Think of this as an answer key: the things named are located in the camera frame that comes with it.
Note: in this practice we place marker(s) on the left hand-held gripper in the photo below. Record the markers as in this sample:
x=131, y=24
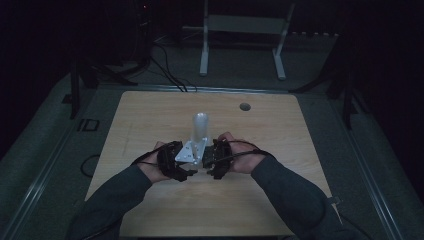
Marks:
x=170, y=160

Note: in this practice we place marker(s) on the black tripod stand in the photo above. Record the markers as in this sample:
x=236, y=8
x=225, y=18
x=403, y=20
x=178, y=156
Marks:
x=75, y=86
x=346, y=100

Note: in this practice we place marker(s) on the person's left hand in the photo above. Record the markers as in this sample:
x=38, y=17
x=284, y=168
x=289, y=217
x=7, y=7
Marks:
x=150, y=168

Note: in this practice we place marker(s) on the black rectangular floor frame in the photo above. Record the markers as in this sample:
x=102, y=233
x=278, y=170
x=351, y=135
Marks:
x=88, y=125

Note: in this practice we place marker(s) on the white metal stand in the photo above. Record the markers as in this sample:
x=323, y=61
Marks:
x=205, y=50

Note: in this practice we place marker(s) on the person's right hand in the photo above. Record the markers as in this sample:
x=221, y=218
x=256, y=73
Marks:
x=245, y=161

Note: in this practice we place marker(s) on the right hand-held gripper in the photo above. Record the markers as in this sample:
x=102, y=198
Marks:
x=220, y=156

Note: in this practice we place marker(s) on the round grey table grommet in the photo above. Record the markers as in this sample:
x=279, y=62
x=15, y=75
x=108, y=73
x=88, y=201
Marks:
x=245, y=106

